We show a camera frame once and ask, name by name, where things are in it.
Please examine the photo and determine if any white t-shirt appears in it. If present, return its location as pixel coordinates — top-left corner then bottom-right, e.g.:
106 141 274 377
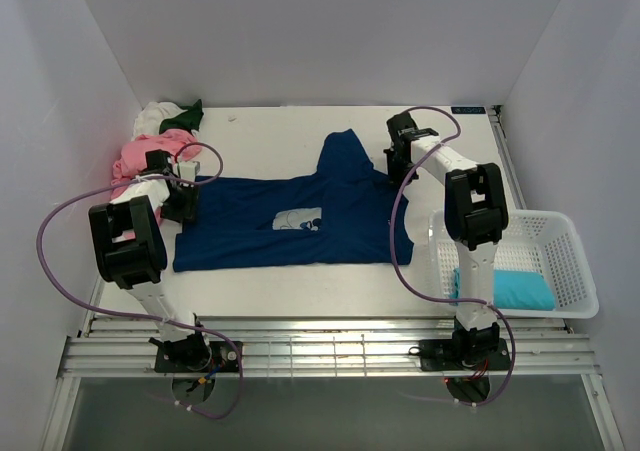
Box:
133 102 183 137

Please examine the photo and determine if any blue label sticker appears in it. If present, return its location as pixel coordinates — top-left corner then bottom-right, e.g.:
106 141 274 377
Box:
451 106 486 115

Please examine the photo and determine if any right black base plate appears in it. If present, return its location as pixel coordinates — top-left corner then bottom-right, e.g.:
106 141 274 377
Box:
408 339 511 371

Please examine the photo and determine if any pink t-shirt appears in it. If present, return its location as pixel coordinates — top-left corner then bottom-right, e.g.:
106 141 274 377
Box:
108 128 199 222

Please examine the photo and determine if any dark green t-shirt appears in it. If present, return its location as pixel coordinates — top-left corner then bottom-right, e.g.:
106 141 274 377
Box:
159 99 204 134

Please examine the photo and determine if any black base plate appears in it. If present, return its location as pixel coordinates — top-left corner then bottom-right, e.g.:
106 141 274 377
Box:
149 336 242 374
408 339 511 371

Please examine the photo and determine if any rolled turquoise t-shirt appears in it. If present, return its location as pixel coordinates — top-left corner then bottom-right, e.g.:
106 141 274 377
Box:
449 266 557 311

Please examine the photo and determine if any white plastic basket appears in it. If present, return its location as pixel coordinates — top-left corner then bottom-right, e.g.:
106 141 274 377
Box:
429 210 599 319

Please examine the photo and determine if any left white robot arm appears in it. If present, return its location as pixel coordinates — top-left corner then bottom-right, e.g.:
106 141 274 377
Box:
88 150 212 371

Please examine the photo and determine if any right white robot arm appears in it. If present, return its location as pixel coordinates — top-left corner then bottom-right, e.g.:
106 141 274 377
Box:
384 110 509 370

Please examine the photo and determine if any navy blue printed t-shirt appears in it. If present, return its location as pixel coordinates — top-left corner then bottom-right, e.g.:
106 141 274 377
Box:
173 130 414 272

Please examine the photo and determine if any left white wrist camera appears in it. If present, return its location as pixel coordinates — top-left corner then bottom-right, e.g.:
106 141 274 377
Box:
174 160 200 182

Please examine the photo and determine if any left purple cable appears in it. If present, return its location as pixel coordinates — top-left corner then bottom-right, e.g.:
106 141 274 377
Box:
38 142 246 420

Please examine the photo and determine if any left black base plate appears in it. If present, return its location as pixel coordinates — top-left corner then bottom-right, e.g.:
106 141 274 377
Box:
149 336 242 374

